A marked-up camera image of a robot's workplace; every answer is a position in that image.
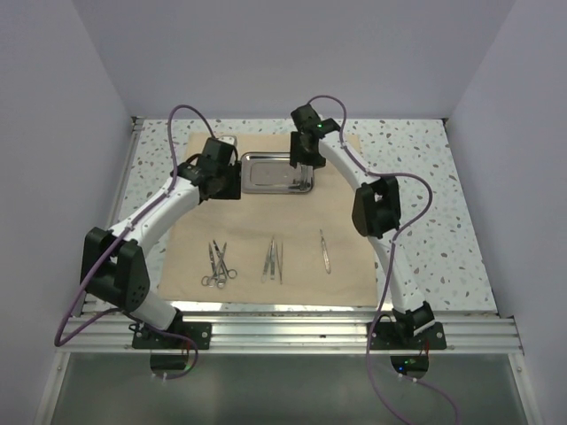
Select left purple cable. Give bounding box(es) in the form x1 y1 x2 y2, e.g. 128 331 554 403
53 104 221 380

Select steel scalpel handle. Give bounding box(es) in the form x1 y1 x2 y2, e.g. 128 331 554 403
288 165 314 194
320 229 331 274

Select steel tweezers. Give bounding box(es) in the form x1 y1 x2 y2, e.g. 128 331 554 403
260 244 270 282
276 241 284 284
269 237 276 281

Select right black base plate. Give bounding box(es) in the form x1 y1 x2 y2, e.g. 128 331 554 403
365 316 447 352

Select beige cloth wrap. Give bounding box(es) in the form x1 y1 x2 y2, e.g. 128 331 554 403
157 131 380 309

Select steel surgical scissors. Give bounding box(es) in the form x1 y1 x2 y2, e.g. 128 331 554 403
201 241 226 289

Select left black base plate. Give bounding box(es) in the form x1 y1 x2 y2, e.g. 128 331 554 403
128 321 213 350

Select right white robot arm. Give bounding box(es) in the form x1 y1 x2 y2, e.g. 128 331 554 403
290 119 435 348

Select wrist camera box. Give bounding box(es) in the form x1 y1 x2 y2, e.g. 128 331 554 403
291 104 322 133
201 135 238 166

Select steel forceps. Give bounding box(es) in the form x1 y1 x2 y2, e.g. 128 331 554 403
213 240 237 286

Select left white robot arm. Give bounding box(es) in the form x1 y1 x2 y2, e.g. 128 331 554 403
80 143 241 348

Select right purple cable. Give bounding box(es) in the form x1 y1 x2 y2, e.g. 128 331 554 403
305 94 462 425

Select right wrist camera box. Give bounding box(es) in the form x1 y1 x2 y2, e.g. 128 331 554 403
291 104 322 133

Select steel instrument tray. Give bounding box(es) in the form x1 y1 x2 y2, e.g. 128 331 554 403
241 151 298 195

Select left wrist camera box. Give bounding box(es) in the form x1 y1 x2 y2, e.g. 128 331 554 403
201 135 238 166

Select aluminium front rail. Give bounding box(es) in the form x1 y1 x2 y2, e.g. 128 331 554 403
60 312 524 355

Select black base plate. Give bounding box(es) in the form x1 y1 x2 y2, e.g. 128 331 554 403
128 321 213 350
365 316 447 352

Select purple cable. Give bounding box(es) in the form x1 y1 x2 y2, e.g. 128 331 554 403
53 104 221 380
305 94 462 425

